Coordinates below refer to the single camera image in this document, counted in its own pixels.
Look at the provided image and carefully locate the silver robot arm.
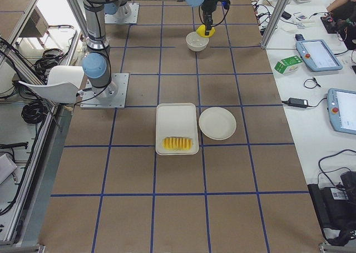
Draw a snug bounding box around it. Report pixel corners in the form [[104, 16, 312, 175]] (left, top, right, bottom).
[[82, 0, 224, 98], [104, 1, 131, 18]]

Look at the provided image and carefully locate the sliced yellow mango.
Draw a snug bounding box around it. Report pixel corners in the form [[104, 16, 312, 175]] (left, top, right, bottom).
[[162, 137, 192, 151]]

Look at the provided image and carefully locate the near teach pendant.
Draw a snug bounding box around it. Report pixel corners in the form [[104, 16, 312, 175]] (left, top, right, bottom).
[[327, 88, 355, 135]]

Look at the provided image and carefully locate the white plastic chair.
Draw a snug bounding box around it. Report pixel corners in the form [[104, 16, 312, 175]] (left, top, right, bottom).
[[19, 66, 84, 104]]

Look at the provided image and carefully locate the aluminium frame post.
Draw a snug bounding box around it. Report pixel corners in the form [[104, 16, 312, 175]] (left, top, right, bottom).
[[260, 0, 290, 49]]

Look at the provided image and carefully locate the cream round plate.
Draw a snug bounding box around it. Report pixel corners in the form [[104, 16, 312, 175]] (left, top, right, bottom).
[[199, 107, 236, 140]]

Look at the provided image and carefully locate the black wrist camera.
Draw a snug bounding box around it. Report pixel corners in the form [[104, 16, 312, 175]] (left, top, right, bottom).
[[221, 0, 230, 11]]

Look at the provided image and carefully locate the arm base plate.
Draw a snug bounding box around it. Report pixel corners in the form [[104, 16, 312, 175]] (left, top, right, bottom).
[[104, 3, 140, 25], [80, 73, 129, 109]]

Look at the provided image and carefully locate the far teach pendant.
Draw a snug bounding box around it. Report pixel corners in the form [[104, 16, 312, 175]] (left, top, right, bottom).
[[295, 39, 343, 72]]

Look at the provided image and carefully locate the teach pendant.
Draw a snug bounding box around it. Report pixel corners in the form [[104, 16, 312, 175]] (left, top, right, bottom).
[[327, 88, 355, 135], [295, 39, 343, 72]]

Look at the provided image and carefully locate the yellow lemon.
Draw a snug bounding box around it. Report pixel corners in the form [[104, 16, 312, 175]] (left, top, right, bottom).
[[196, 24, 215, 38]]

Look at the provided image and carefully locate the green white carton box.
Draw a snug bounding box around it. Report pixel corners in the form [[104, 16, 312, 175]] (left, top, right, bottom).
[[274, 56, 303, 75]]

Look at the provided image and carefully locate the cream rectangular tray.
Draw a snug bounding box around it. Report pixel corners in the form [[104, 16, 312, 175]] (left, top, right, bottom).
[[155, 103, 199, 156]]

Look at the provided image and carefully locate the white ceramic bowl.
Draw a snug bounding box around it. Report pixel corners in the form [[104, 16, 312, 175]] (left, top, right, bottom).
[[186, 32, 209, 52]]

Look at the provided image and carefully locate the black power adapter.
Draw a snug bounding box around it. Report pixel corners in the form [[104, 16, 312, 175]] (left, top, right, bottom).
[[288, 98, 309, 108]]

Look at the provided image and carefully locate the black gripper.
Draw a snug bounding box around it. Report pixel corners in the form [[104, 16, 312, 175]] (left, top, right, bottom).
[[200, 0, 217, 36]]

